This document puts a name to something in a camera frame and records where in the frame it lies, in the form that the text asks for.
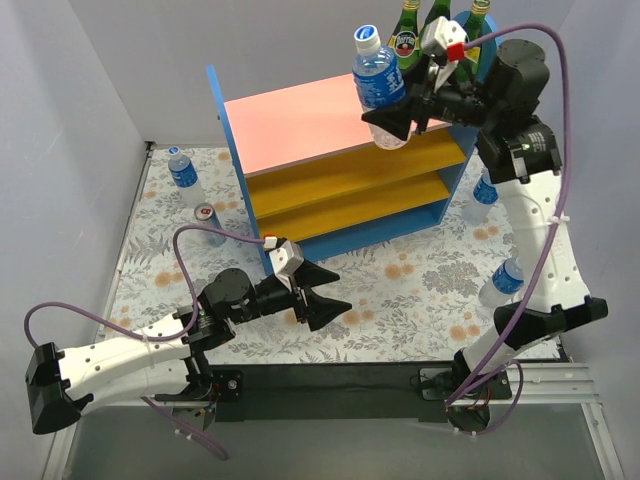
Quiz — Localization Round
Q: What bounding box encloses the red bull can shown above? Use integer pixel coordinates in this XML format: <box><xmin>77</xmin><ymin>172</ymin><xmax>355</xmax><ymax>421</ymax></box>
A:
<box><xmin>194</xmin><ymin>202</ymin><xmax>226</xmax><ymax>247</ymax></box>

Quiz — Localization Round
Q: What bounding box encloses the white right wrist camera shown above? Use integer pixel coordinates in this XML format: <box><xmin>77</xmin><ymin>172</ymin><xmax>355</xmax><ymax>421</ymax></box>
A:
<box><xmin>420</xmin><ymin>16</ymin><xmax>468</xmax><ymax>62</ymax></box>

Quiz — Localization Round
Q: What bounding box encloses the water bottle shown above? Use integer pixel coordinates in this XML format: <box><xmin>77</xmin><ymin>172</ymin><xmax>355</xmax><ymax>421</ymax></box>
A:
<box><xmin>168</xmin><ymin>146</ymin><xmax>206</xmax><ymax>209</ymax></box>
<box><xmin>478</xmin><ymin>257</ymin><xmax>524</xmax><ymax>309</ymax></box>
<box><xmin>351</xmin><ymin>23</ymin><xmax>414</xmax><ymax>150</ymax></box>
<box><xmin>461</xmin><ymin>170</ymin><xmax>499</xmax><ymax>225</ymax></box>

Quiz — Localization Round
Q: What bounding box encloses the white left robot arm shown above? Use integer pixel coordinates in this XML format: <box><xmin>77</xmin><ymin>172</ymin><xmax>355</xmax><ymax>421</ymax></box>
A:
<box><xmin>25</xmin><ymin>261</ymin><xmax>352</xmax><ymax>435</ymax></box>

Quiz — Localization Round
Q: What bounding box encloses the green Perrier bottle red label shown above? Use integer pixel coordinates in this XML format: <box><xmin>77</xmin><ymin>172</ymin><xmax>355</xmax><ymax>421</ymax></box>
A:
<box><xmin>452</xmin><ymin>0</ymin><xmax>494</xmax><ymax>84</ymax></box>

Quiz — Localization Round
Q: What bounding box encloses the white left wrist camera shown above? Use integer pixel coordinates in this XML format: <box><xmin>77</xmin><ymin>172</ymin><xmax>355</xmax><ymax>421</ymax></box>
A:
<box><xmin>264</xmin><ymin>235</ymin><xmax>304</xmax><ymax>291</ymax></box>

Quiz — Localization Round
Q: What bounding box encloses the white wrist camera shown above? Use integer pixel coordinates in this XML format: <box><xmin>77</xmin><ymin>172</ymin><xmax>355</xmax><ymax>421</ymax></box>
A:
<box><xmin>264</xmin><ymin>235</ymin><xmax>304</xmax><ymax>291</ymax></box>
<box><xmin>420</xmin><ymin>16</ymin><xmax>468</xmax><ymax>62</ymax></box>

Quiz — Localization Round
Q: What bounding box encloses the aluminium frame rail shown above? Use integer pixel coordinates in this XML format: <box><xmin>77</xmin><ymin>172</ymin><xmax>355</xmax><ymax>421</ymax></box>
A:
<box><xmin>44</xmin><ymin>362</ymin><xmax>623</xmax><ymax>479</ymax></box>

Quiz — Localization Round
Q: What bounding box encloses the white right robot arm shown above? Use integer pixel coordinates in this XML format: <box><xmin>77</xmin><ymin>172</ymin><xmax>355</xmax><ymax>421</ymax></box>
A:
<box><xmin>363</xmin><ymin>39</ymin><xmax>608</xmax><ymax>436</ymax></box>

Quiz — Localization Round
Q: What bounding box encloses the blue wooden shelf unit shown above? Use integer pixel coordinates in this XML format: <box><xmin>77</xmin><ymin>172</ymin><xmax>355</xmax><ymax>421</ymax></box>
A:
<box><xmin>207</xmin><ymin>69</ymin><xmax>476</xmax><ymax>261</ymax></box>

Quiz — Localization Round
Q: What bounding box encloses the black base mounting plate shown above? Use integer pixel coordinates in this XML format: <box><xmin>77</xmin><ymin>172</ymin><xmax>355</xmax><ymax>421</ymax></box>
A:
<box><xmin>154</xmin><ymin>360</ymin><xmax>516</xmax><ymax>426</ymax></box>

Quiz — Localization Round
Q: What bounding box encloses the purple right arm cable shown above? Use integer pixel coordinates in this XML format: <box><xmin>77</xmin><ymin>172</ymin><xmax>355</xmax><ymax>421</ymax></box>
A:
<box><xmin>443</xmin><ymin>24</ymin><xmax>571</xmax><ymax>436</ymax></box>

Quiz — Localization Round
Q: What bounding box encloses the green Perrier bottle yellow label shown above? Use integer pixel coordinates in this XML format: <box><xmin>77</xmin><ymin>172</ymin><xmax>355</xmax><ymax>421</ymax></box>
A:
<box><xmin>388</xmin><ymin>0</ymin><xmax>421</xmax><ymax>71</ymax></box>

